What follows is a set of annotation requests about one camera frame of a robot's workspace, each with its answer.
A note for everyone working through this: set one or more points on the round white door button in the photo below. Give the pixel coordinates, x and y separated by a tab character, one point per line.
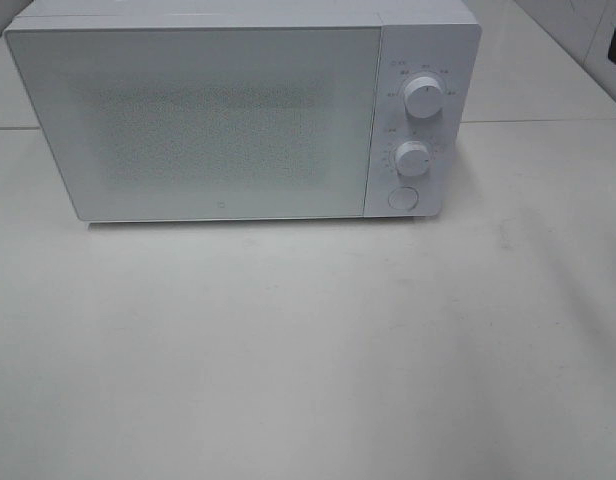
403	198

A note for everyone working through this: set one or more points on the white microwave knob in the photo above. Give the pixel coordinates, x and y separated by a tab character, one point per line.
412	159
423	95

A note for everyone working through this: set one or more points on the white microwave door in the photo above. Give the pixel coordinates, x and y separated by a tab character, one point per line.
162	125

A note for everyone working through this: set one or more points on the white microwave oven body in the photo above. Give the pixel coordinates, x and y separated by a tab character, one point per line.
441	37

